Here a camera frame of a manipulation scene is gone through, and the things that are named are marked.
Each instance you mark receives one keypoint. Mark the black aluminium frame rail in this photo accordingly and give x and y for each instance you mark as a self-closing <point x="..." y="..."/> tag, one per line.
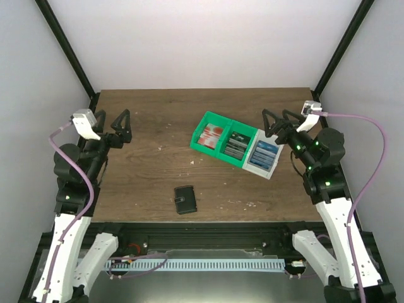
<point x="187" y="236"/>

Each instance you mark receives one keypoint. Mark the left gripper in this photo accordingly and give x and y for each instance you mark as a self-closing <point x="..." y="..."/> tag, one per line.
<point x="125" y="136"/>

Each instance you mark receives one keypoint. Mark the blue credit cards stack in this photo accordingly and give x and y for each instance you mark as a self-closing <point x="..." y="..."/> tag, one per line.
<point x="263" y="155"/>

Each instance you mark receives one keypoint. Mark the green bin left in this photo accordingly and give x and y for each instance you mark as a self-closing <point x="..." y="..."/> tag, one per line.
<point x="216" y="119"/>

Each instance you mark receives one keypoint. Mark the light blue cable duct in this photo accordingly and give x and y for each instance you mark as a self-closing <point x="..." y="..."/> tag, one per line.
<point x="254" y="265"/>

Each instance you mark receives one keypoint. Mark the dark green credit cards stack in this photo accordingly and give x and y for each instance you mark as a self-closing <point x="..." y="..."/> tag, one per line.
<point x="237" y="145"/>

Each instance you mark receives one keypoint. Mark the green bin middle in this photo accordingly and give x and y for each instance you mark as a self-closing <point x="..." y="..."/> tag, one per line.
<point x="242" y="129"/>

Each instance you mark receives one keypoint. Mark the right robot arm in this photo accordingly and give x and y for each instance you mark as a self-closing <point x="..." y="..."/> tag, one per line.
<point x="348" y="273"/>

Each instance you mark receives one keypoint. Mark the red credit cards stack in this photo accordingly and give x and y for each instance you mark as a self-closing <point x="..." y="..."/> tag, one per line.
<point x="210" y="136"/>

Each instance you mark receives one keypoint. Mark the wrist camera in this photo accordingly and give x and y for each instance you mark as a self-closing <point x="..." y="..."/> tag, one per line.
<point x="310" y="112"/>
<point x="84" y="120"/>

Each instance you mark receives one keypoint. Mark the green bin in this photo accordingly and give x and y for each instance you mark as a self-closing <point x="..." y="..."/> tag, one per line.
<point x="242" y="129"/>
<point x="216" y="119"/>

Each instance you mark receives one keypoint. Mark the black card holder wallet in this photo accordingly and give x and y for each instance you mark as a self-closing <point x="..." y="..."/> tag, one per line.
<point x="185" y="200"/>

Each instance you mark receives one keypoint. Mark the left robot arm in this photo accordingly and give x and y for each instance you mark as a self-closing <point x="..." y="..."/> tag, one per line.
<point x="81" y="155"/>

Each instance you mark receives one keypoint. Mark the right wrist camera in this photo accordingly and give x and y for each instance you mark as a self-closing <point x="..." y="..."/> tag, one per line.
<point x="310" y="112"/>

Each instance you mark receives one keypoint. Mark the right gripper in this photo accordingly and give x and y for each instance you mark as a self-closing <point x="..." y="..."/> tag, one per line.
<point x="290" y="128"/>

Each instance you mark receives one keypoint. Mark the white bin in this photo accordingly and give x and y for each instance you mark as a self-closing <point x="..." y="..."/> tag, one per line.
<point x="260" y="135"/>

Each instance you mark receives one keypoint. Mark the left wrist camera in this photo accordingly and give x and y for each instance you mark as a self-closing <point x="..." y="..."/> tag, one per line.
<point x="84" y="120"/>

